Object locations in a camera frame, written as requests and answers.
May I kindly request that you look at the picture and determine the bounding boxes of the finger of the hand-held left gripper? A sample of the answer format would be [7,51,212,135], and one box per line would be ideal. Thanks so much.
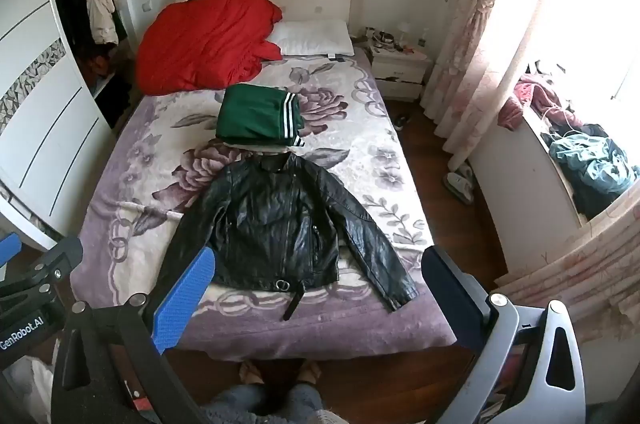
[0,236,84,302]
[0,232,22,273]

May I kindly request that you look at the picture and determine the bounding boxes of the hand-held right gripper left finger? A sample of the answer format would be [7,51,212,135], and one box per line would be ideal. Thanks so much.
[50,246,216,424]

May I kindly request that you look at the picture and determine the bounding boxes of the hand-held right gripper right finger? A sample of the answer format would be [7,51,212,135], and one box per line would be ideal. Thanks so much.
[422,246,586,424]

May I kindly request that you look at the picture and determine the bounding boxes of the black leather jacket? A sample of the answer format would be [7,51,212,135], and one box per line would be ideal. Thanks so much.
[150,152,420,321]

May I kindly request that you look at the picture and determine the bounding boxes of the teal clothes pile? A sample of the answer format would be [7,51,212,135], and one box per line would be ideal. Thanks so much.
[547,123,639,216]

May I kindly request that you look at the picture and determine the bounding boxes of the green folded clothes white stripes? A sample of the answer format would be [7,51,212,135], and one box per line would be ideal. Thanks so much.
[216,85,306,149]

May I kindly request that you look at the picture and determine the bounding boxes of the maroon clothes pile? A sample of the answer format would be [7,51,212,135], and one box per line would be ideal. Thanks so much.
[499,73,584,133]

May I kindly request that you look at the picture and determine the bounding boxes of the white cloth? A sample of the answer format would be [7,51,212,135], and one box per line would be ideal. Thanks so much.
[4,353,57,424]

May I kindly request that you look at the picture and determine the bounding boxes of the tan slipper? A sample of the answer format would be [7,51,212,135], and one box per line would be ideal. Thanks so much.
[297,360,322,386]
[238,361,267,388]

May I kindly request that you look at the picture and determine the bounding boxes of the pair of white slippers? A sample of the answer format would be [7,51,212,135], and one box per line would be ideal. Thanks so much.
[442,161,476,206]

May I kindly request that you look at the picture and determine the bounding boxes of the white window ledge cabinet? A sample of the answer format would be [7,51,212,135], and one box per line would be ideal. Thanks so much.
[469,104,592,281]

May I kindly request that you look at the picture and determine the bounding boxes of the white sheet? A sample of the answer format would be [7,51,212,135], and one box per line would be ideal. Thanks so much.
[70,53,459,363]

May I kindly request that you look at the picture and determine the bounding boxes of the pink floral curtain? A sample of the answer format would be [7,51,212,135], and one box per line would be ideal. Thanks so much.
[494,183,640,331]
[419,0,572,171]

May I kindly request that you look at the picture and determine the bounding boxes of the white wardrobe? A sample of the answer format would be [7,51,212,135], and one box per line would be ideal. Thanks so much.
[0,0,137,251]

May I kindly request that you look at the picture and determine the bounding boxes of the person's right leg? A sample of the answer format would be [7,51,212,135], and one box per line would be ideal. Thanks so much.
[279,381,342,424]

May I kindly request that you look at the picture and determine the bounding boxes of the white nightstand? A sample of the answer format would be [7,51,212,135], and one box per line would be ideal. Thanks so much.
[369,41,434,103]

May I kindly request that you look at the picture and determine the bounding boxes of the red quilt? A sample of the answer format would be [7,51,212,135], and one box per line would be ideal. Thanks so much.
[135,0,284,96]

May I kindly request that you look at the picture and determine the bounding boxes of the white pillow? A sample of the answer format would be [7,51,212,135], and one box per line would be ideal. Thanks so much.
[269,20,355,58]

